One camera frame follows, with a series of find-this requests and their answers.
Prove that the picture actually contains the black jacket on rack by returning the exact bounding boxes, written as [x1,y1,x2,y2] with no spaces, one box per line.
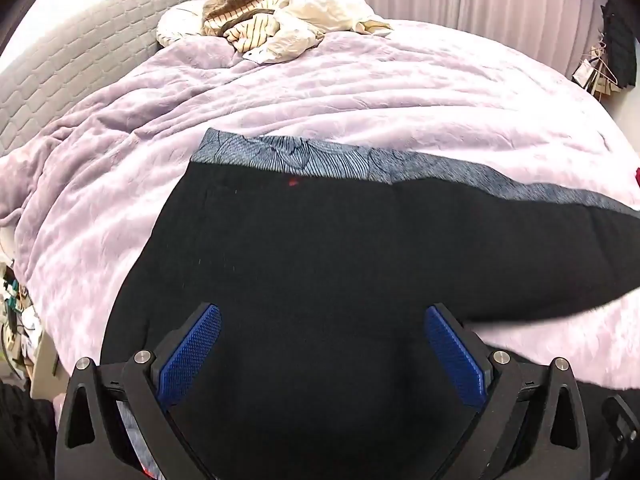
[601,0,637,89]

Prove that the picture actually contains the lilac plush bed blanket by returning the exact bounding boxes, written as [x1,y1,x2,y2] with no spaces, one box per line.
[1,22,639,393]

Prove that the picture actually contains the grey quilted headboard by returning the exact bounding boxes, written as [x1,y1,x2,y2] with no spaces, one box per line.
[1,0,188,155]

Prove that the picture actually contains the round cream pillow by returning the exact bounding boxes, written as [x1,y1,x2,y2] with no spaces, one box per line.
[155,0,205,48]

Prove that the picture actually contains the clothes hangers with tags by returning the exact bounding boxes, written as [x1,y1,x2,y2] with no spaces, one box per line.
[572,44,622,101]

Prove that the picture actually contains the bedside clutter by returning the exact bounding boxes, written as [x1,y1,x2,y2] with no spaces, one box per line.
[1,259,43,380]

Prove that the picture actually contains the pile of beige striped clothes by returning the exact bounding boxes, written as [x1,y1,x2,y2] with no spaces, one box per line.
[201,0,392,64]

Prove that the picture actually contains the black pants with patterned waistband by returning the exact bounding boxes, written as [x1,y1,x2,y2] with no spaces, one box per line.
[101,129,639,479]

